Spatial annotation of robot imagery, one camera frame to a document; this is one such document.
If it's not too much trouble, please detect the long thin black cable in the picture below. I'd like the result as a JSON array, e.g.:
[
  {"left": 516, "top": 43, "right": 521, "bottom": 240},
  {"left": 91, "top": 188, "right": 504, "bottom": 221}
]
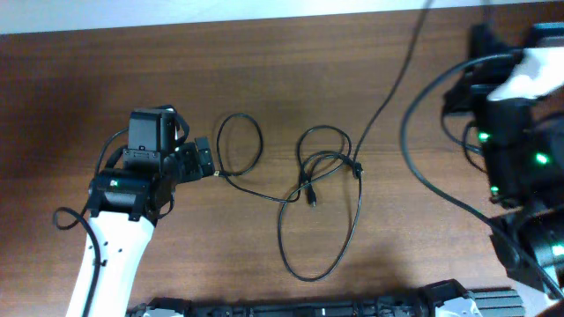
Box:
[{"left": 214, "top": 113, "right": 365, "bottom": 283}]

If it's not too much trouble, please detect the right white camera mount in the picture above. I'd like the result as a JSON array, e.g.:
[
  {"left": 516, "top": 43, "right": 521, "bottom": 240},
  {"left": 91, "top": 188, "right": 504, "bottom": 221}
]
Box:
[{"left": 486, "top": 47, "right": 563, "bottom": 102}]

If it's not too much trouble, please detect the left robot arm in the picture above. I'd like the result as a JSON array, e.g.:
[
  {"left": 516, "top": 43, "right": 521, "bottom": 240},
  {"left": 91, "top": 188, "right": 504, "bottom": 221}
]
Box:
[{"left": 67, "top": 106, "right": 215, "bottom": 316}]

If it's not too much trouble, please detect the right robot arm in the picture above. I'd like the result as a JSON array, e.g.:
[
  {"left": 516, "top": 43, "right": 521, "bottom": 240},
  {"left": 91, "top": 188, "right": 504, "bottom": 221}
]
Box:
[{"left": 442, "top": 22, "right": 563, "bottom": 299}]

